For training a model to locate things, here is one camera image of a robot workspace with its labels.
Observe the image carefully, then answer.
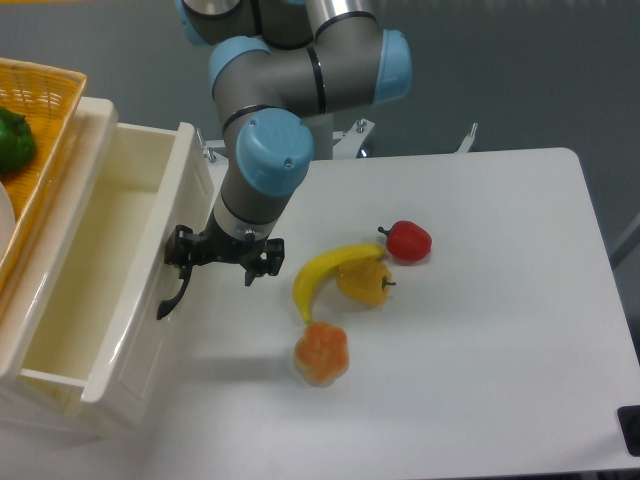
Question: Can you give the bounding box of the green bell pepper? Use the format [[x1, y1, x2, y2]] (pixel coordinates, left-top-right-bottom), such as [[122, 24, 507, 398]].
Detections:
[[1, 107, 37, 174]]

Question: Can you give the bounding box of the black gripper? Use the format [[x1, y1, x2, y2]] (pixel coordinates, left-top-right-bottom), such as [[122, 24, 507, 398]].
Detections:
[[164, 213, 285, 287]]

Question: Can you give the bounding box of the white drawer cabinet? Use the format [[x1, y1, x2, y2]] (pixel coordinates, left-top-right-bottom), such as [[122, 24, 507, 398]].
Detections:
[[1, 98, 153, 433]]

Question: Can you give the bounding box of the black device at edge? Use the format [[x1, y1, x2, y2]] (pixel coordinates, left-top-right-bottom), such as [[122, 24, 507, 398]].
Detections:
[[617, 405, 640, 457]]

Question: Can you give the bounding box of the yellow bell pepper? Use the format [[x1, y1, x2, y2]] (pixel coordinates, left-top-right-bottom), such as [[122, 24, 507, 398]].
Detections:
[[336, 259, 396, 307]]

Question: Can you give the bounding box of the red bell pepper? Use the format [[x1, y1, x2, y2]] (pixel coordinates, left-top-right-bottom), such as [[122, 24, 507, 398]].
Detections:
[[377, 220, 433, 264]]

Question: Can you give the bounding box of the white table clamp bracket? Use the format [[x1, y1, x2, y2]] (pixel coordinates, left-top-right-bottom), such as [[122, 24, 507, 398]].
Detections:
[[456, 122, 478, 154]]

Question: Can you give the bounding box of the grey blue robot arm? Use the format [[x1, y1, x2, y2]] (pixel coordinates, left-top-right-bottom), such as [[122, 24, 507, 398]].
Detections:
[[165, 1, 413, 282]]

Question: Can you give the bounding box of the black top drawer handle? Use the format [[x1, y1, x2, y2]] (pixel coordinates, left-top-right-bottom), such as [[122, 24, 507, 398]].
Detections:
[[156, 265, 193, 320]]

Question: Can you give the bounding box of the yellow woven basket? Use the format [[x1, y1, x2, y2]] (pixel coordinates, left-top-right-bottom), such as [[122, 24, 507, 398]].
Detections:
[[1, 58, 87, 286]]

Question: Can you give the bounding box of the yellow banana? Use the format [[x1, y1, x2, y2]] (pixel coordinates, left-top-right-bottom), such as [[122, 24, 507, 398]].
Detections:
[[292, 243, 386, 324]]

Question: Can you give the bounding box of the white plate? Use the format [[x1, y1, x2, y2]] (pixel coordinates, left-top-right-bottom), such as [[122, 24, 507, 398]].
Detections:
[[0, 184, 16, 257]]

